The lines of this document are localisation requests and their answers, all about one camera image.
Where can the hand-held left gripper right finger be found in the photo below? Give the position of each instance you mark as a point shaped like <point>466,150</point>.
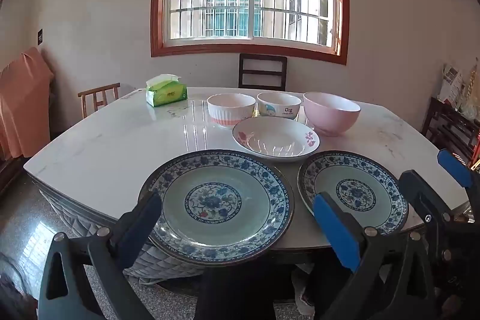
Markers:
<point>337,230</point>

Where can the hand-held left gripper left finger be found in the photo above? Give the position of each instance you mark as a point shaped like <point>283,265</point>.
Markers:
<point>139,226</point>

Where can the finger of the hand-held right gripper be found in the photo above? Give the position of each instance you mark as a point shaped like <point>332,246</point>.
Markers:
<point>423,192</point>
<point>454,167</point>

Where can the small blue patterned plate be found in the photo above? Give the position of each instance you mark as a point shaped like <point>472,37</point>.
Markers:
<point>360,173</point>

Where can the large blue patterned plate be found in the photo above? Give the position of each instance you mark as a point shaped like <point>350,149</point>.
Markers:
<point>225,226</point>

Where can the white floral plate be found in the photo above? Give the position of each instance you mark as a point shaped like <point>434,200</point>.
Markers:
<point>273,142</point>

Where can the large pink bowl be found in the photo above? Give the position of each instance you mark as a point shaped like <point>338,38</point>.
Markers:
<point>330,115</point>

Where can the white cartoon dog bowl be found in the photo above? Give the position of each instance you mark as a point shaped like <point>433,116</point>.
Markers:
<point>279,108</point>

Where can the pink ribbed rabbit bowl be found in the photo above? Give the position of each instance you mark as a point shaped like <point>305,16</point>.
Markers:
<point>230,113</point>

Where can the dark wooden shelf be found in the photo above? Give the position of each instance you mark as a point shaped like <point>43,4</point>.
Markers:
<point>446,125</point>

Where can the grey quilted table skirt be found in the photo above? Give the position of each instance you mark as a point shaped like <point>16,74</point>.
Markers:
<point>75,209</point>

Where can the golden packaged item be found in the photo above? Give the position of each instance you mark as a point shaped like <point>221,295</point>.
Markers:
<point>471,95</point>

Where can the printed paper bag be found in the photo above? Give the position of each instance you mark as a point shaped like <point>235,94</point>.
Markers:
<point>450,82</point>

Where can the green tissue pack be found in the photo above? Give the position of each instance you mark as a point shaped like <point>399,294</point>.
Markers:
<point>167,93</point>

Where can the light wooden chair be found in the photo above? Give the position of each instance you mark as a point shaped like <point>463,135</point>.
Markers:
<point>99,91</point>

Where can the orange cloth cover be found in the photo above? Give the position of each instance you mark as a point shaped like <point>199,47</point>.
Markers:
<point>22,102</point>

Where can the dark wooden chair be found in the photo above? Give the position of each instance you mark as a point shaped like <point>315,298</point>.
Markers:
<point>262,63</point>

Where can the black wall switch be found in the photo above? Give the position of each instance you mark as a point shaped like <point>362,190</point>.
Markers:
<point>40,36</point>

